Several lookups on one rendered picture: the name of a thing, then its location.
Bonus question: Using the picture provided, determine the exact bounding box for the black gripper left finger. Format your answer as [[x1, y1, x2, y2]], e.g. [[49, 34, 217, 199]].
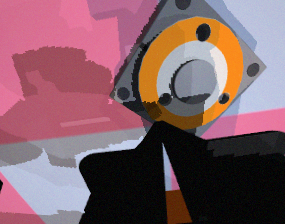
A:
[[79, 121, 168, 224]]

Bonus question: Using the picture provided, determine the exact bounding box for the dark grey square base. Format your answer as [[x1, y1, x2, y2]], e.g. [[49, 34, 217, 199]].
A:
[[109, 0, 267, 138]]

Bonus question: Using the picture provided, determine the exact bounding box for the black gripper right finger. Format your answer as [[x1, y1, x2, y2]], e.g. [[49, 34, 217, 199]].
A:
[[159, 121, 285, 222]]

